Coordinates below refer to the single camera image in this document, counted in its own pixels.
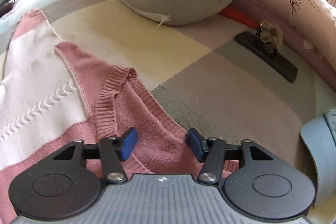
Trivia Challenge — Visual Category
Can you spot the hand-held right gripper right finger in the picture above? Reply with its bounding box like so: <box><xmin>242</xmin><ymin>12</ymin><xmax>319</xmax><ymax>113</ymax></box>
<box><xmin>188</xmin><ymin>128</ymin><xmax>274</xmax><ymax>186</ymax></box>

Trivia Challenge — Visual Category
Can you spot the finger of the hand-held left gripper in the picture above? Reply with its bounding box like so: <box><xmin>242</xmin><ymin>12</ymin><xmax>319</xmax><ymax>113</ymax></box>
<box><xmin>0</xmin><ymin>0</ymin><xmax>17</xmax><ymax>17</ymax></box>

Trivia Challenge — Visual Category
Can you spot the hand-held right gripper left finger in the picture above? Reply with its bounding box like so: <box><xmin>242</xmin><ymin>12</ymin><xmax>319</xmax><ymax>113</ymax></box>
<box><xmin>52</xmin><ymin>127</ymin><xmax>138</xmax><ymax>185</ymax></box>

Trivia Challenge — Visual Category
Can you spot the pink and white sweater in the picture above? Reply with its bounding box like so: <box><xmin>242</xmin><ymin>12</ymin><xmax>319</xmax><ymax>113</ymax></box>
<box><xmin>0</xmin><ymin>9</ymin><xmax>237</xmax><ymax>215</ymax></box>

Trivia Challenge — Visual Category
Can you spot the blue cap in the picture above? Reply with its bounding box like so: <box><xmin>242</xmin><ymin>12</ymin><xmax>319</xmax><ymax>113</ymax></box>
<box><xmin>300</xmin><ymin>108</ymin><xmax>336</xmax><ymax>209</ymax></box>

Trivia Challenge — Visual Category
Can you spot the beige flower ornament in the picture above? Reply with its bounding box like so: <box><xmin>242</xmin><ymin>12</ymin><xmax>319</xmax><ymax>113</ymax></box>
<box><xmin>256</xmin><ymin>20</ymin><xmax>284</xmax><ymax>53</ymax></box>

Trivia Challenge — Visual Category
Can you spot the red object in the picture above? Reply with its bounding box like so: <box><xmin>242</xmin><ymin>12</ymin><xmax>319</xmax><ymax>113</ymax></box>
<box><xmin>219</xmin><ymin>6</ymin><xmax>259</xmax><ymax>28</ymax></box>

